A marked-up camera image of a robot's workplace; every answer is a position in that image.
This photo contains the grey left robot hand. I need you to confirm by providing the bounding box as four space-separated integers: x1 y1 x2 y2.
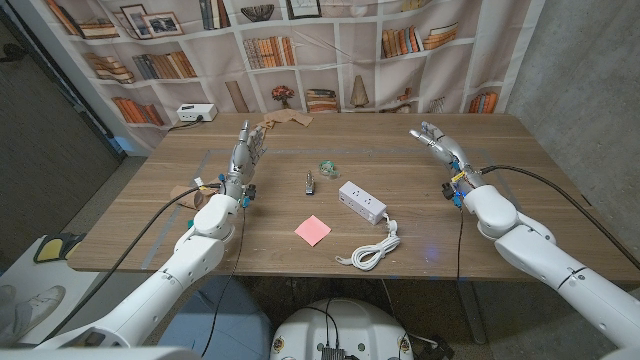
218 119 268 207

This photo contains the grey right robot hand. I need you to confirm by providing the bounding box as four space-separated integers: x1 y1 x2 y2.
408 121 486 207

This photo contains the beige nylon stocking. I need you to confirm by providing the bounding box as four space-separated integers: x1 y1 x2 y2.
169 108 314 210

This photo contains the white power strip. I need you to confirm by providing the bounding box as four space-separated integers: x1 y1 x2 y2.
338 180 389 226

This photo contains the white power cord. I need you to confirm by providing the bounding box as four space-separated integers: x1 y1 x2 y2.
334 212 402 272

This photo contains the pink sticky note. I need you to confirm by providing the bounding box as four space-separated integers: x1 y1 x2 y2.
294 214 333 248

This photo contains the white socket box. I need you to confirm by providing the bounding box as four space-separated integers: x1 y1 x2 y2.
176 103 219 123

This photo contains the printed bookshelf backdrop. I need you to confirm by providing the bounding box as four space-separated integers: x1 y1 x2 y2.
9 0 546 151

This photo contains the grey table leg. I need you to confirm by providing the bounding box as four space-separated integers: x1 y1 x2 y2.
457 279 489 345

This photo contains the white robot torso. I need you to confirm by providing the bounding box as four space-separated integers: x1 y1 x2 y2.
269 298 415 360

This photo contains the white sneaker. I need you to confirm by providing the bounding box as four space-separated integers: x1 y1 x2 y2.
0 284 67 347

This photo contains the black socket box cable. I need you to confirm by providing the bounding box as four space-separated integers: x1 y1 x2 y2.
167 115 205 133

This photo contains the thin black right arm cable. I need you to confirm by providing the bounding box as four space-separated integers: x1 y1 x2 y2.
455 207 465 281

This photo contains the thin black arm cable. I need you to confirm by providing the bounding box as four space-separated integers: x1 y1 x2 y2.
455 207 465 281
199 207 247 359

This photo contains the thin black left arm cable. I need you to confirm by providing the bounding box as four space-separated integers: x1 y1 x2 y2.
199 207 247 359

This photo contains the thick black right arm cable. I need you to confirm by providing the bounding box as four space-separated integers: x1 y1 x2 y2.
479 164 640 271

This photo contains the black torso cable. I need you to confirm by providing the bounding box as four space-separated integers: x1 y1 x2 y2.
298 298 342 350

